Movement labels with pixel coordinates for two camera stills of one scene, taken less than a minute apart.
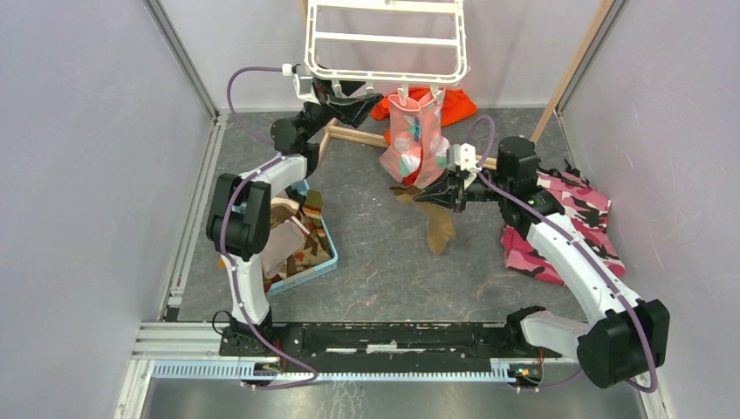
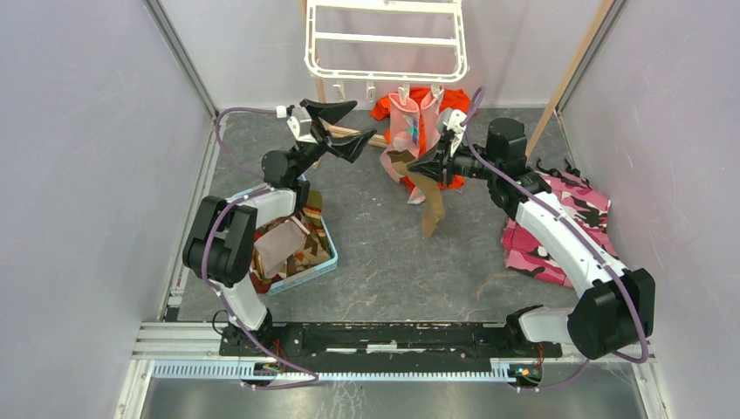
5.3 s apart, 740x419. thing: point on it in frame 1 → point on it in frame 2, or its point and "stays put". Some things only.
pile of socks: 297,239 stays put
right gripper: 442,191 → 439,165
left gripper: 353,110 → 350,146
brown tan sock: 440,231 → 429,189
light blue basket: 300,189 stays put
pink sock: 402,158 stays put
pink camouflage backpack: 585,208 stays put
